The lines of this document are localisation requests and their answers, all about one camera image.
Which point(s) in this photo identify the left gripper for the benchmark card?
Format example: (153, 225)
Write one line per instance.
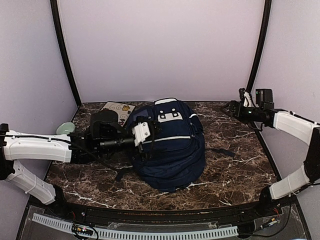
(140, 152)

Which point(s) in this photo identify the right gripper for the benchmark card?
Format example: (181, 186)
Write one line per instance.
(234, 104)

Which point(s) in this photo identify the navy blue student backpack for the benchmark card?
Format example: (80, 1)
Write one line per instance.
(177, 151)

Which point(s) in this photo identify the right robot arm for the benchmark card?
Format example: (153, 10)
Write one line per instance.
(287, 135)

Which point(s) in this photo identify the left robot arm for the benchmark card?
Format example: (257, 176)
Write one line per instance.
(103, 136)

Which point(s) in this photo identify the pale green ceramic bowl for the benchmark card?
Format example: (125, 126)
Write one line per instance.
(65, 128)

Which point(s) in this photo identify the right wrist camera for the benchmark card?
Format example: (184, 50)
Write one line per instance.
(246, 98)

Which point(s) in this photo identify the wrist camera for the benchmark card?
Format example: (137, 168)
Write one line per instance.
(142, 130)
(246, 98)

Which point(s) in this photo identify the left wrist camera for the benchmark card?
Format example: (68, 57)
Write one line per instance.
(142, 130)

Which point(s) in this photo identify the grey slotted cable duct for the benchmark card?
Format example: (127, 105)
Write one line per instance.
(125, 231)

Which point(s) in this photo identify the right black frame post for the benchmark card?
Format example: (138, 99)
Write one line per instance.
(260, 44)

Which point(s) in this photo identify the black frame post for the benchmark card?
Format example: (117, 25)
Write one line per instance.
(63, 51)
(260, 44)

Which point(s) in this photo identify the left black frame post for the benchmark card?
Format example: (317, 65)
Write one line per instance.
(63, 51)

